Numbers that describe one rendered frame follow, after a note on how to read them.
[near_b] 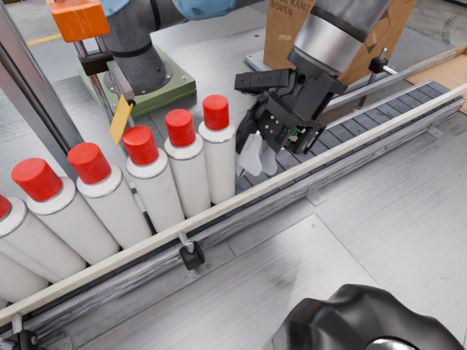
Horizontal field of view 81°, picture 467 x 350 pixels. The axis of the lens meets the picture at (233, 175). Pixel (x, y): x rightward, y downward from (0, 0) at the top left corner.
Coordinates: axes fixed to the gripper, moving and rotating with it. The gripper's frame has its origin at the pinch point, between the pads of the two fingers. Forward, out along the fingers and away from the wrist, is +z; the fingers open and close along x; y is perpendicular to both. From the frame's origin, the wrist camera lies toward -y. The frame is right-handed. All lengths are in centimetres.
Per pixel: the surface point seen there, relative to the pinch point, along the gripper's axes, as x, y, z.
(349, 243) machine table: 16.2, 18.1, 2.8
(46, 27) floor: 18, -340, 97
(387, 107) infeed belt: 40.2, -2.1, -16.9
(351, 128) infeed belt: 28.7, -0.9, -10.2
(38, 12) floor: 15, -388, 99
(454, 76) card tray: 74, -5, -31
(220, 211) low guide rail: -4.3, 4.7, 5.4
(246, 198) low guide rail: -0.1, 4.7, 2.8
